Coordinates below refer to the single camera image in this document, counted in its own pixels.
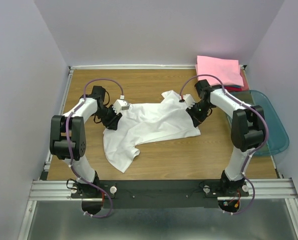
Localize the white t shirt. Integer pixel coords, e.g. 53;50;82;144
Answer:
103;90;201;173

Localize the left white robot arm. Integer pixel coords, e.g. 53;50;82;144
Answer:
50;85;129;198

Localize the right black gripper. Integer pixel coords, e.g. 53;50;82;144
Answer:
185;100;212;128

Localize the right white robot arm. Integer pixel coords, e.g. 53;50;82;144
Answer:
180;80;268;196

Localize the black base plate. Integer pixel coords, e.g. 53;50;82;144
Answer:
67;179;249;215

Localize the folded red t shirt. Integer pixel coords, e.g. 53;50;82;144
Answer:
212;83;248;92

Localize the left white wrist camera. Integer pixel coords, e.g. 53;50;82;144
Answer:
113;99;130;115

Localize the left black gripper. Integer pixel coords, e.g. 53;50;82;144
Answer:
94;104;123;131

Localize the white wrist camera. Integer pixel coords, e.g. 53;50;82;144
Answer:
113;99;130;115
179;94;196;109

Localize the aluminium front rail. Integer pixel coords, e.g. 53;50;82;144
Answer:
29;178;298;201

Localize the teal plastic bin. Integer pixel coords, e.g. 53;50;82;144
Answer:
225;89;290;157

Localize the folded pink t shirt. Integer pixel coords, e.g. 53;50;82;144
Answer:
196;55;244;87

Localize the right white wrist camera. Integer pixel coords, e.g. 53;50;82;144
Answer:
179;94;196;109

